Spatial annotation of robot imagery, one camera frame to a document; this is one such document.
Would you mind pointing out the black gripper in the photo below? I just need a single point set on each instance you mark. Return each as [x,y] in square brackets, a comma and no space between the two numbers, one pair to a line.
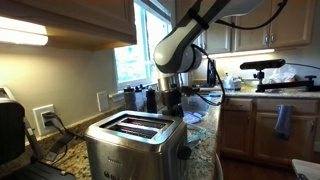
[169,88]

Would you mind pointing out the blue plastic container lid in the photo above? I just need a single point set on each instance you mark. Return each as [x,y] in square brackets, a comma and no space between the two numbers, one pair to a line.
[192,118]

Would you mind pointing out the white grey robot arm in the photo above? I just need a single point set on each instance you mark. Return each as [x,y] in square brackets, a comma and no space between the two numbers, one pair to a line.
[175,53]

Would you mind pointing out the stainless steel toaster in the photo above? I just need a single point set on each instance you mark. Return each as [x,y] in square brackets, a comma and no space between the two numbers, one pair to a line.
[132,145]

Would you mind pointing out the clear glass food container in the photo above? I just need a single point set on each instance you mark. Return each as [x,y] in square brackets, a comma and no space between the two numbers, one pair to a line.
[195,132]

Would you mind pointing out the kitchen window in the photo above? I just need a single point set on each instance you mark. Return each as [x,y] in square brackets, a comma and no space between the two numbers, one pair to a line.
[135,63]

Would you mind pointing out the silver cooking pot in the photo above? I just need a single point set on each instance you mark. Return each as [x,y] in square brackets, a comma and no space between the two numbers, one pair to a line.
[231,82]

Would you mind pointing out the lower wooden base cabinets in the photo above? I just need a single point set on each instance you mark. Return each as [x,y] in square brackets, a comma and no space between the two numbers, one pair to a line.
[247,126]

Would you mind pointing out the grey hanging dish towel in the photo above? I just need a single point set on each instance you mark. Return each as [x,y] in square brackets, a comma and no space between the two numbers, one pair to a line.
[283,123]

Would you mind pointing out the white plastic bag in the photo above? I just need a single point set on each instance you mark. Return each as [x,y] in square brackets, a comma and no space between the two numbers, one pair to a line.
[283,74]

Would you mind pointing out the black appliance at left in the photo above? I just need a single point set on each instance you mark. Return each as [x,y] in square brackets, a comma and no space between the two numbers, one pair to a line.
[14,129]

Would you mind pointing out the white wall power outlet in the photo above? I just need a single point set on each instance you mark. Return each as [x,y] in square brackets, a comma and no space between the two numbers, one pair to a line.
[40,120]

